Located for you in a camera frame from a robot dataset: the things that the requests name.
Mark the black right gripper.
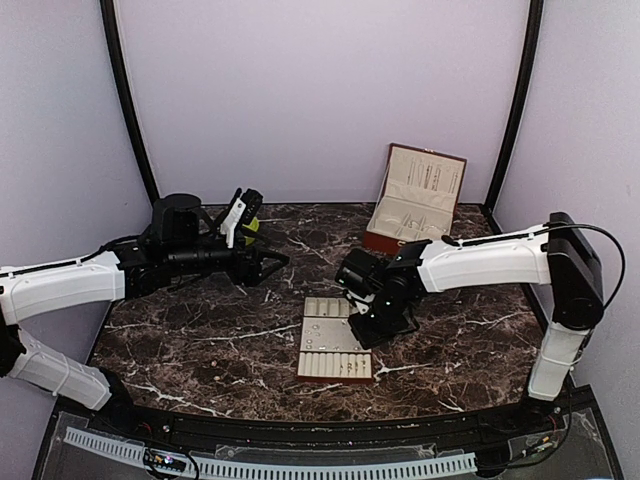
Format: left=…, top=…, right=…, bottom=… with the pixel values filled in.
left=347, top=294, right=410, bottom=350

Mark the beige jewelry tray insert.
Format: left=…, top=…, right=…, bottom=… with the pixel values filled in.
left=297, top=297, right=373, bottom=384

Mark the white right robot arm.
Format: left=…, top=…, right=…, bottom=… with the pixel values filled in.
left=335, top=212, right=614, bottom=434

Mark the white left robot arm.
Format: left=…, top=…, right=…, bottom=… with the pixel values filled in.
left=1, top=189, right=289, bottom=436

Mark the red wooden jewelry box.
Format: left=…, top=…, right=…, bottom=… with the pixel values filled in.
left=362, top=143, right=467, bottom=255

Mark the green plastic bowl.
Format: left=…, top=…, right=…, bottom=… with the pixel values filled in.
left=244, top=217, right=259, bottom=232

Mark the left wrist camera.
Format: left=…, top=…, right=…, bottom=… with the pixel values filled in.
left=219, top=188, right=263, bottom=249

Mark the black front table rail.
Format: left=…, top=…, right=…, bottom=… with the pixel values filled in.
left=74, top=368, right=573, bottom=450

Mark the white slotted cable duct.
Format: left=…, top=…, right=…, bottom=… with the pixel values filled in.
left=63, top=427, right=477, bottom=479

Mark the black left frame post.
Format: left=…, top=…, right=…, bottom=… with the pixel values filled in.
left=99, top=0, right=160, bottom=204

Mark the black frame post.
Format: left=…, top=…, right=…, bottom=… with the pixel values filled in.
left=99, top=0, right=160, bottom=204
left=483, top=0, right=544, bottom=214

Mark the black right frame post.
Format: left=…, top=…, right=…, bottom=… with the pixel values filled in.
left=483, top=0, right=544, bottom=214

